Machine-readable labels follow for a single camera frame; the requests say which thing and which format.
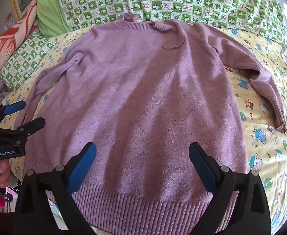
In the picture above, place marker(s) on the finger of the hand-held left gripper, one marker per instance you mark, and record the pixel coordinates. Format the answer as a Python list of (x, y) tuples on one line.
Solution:
[(30, 124), (14, 107)]

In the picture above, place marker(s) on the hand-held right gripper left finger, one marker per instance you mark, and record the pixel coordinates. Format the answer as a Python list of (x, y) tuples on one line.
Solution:
[(84, 164)]

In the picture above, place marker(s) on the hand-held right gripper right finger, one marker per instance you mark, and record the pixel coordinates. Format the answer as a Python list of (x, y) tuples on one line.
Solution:
[(202, 164)]

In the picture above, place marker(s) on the purple knitted sweater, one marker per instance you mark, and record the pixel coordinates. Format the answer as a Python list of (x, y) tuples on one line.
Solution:
[(138, 107)]

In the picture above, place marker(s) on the green checked pillow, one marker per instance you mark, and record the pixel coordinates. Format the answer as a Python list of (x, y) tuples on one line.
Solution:
[(25, 58)]

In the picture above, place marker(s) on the pink floral pillow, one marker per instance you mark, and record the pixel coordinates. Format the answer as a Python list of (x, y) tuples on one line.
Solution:
[(8, 41)]

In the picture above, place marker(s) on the yellow cartoon print bedsheet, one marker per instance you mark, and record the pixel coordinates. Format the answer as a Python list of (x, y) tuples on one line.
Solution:
[(263, 132)]

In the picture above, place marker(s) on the plain green pillow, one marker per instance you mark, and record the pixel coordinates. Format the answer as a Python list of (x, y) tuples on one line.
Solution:
[(50, 12)]

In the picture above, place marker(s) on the green checked printed quilt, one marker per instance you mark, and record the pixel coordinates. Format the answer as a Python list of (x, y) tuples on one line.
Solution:
[(172, 0)]

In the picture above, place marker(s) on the framed wall picture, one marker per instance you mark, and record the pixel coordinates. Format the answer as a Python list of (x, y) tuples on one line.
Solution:
[(15, 2)]

